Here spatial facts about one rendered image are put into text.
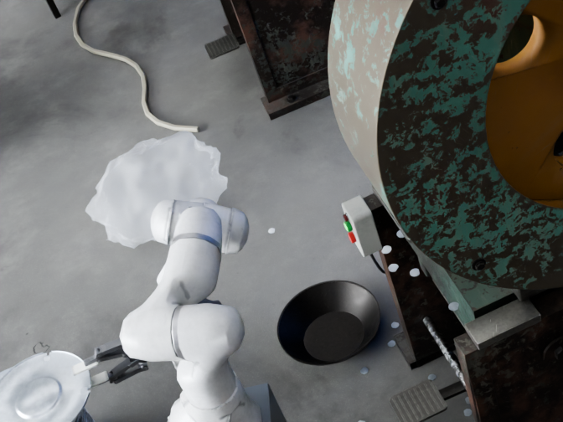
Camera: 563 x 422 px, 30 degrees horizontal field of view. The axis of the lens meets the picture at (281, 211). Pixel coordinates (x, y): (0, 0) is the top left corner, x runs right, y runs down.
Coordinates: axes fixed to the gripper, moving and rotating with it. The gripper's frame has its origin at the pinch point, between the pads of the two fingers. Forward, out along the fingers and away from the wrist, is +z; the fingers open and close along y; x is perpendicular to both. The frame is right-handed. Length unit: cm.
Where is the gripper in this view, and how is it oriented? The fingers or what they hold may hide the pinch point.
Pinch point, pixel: (88, 373)
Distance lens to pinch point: 280.8
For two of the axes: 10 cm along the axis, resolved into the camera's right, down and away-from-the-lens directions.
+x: 3.1, 6.0, -7.4
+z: -9.1, 4.1, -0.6
